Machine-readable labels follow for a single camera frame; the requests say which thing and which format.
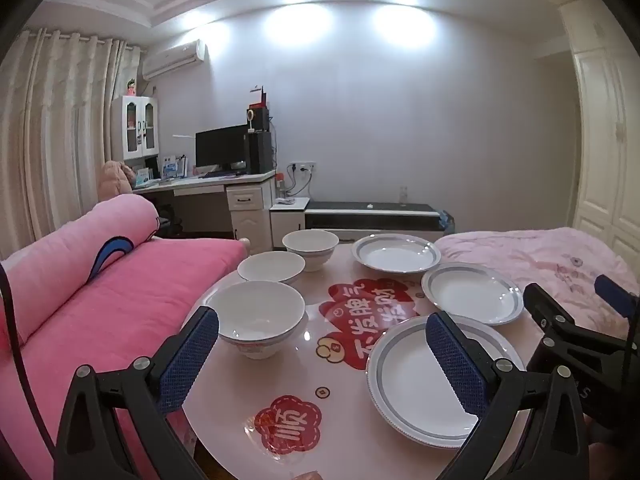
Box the white plate with grey rim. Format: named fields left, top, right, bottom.
left=366, top=316, right=526, bottom=448
left=421, top=262, right=524, bottom=326
left=351, top=233, right=443, bottom=274

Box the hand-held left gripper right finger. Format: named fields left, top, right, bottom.
left=425, top=311, right=588, bottom=480

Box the pink bolster pillow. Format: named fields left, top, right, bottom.
left=0, top=195, right=161, bottom=356

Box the black cable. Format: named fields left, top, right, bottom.
left=0, top=260, right=56, bottom=456

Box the pink floral bedspread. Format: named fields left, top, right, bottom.
left=434, top=227, right=640, bottom=341

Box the beige curtain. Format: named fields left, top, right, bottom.
left=0, top=27, right=143, bottom=261

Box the cream wardrobe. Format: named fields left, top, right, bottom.
left=560, top=0, right=640, bottom=271

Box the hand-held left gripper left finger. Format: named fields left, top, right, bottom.
left=54, top=305, right=221, bottom=480

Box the pink sofa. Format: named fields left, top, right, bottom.
left=0, top=237, right=251, bottom=480

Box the black computer monitor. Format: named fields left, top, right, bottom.
left=195, top=125, right=249, bottom=171

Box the white glass-door cabinet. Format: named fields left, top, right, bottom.
left=111, top=95, right=161, bottom=162

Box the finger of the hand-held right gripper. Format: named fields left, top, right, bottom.
left=594, top=274, right=640, bottom=361
left=523, top=282, right=628, bottom=361

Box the black office chair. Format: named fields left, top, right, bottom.
left=150, top=205, right=183, bottom=238

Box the small white side cabinet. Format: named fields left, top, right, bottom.
left=270, top=197, right=311, bottom=251

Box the white desk with drawers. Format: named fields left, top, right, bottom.
left=131, top=170, right=277, bottom=253

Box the black and white TV stand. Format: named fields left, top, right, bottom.
left=304, top=200, right=448, bottom=243

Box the white air conditioner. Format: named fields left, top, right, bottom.
left=141, top=39, right=207, bottom=81

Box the brown plush toy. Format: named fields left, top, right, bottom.
left=97, top=160, right=136, bottom=203

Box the white ceramic bowl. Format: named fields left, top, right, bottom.
left=282, top=230, right=340, bottom=272
left=204, top=281, right=307, bottom=360
left=237, top=252, right=306, bottom=286

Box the black computer tower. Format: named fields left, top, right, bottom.
left=244, top=131, right=273, bottom=175

